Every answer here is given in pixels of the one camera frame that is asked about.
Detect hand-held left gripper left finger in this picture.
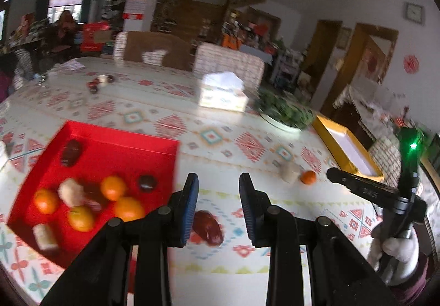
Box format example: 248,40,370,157
39,173,200,306

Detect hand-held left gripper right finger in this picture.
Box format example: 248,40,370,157
239,173,397,306

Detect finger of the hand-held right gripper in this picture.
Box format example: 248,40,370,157
326,167,401,205

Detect large red date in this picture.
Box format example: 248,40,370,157
192,210,223,247

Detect red tray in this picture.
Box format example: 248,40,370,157
6,120,182,269

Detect small red date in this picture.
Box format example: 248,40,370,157
61,140,83,167

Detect person's right forearm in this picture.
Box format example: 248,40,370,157
388,253,438,306

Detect person's right hand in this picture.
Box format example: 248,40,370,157
369,222,418,286

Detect chair with checked cover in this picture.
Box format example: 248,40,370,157
369,136,404,176
192,43,265,91
113,32,129,62

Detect yellow tray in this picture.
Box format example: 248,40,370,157
312,114,384,179

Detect patterned tablecloth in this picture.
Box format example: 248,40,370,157
0,56,427,306

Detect table with lace cloth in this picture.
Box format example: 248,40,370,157
332,84,409,131

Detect white plate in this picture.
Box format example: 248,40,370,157
259,111,308,131

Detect leafy greens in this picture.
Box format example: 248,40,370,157
254,89,315,129

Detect white tissue box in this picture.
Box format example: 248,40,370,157
197,72,249,113

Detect metal rack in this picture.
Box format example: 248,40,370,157
271,46,305,90

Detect cluttered goods shelf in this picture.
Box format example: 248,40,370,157
220,8,281,55

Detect red carton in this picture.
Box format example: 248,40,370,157
80,22,112,52

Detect wooden staircase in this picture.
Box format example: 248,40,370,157
151,0,286,43

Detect red round wall decoration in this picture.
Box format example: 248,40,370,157
403,54,420,74

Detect square wall clock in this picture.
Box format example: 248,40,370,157
403,2,425,24

